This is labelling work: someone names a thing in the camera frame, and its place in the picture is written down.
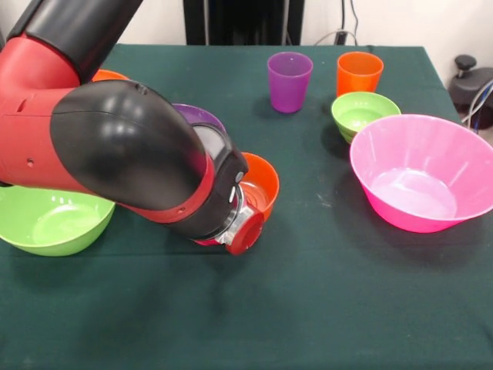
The orange plastic cup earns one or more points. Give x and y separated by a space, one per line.
358 77

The small green plastic bowl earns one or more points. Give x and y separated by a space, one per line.
362 112

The large orange plastic bowl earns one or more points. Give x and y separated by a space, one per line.
109 75

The dark green tablecloth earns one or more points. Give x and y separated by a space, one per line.
308 327

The small orange plastic bowl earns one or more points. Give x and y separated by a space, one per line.
265 181

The black power adapter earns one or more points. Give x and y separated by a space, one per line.
341 37

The purple plastic cup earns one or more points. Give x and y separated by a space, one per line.
289 88

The purple plastic bowl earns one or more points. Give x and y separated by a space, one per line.
200 113

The large green plastic bowl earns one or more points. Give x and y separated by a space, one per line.
58 223

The large pink plastic bowl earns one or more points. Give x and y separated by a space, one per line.
416 173

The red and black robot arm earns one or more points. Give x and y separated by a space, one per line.
115 146

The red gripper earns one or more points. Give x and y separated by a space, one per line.
246 235

